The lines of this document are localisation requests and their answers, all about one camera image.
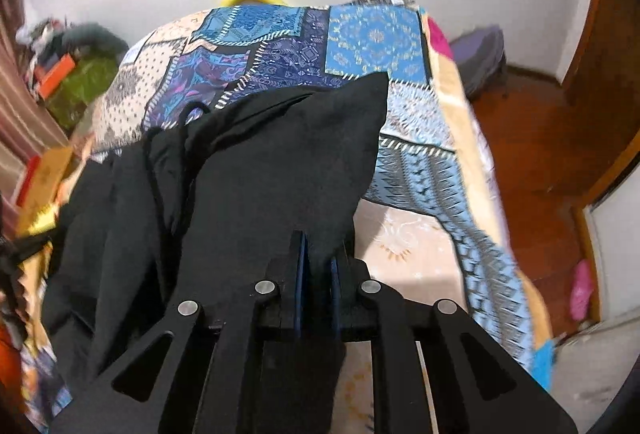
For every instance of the white wardrobe sliding door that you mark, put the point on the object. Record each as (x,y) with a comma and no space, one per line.
(617,259)

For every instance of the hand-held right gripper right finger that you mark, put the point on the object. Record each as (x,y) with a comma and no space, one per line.
(334,294)

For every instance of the yellow wooden lap table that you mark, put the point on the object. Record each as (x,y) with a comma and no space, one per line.
(47,189)

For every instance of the red box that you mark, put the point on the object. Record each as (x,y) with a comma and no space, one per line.
(27,181)

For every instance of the grey purple backpack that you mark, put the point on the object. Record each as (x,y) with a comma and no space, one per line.
(480,57)

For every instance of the brown wooden door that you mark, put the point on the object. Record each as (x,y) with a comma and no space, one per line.
(605,64)

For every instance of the orange box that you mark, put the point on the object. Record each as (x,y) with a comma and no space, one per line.
(56,73)

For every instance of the pink slippers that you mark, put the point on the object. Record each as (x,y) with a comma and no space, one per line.
(582,289)

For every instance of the black zip hoodie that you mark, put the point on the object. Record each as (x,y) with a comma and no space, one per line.
(250,174)

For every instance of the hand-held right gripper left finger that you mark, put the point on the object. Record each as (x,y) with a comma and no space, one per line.
(298,284)

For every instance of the striped pink curtain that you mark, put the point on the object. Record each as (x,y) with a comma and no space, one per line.
(22,114)

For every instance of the grey stuffed cloth bundle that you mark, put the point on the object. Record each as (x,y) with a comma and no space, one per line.
(97,39)

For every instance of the green patterned bag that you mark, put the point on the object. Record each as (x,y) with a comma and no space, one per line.
(82,87)

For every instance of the patchwork patterned blanket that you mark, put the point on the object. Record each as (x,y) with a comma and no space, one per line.
(375,39)

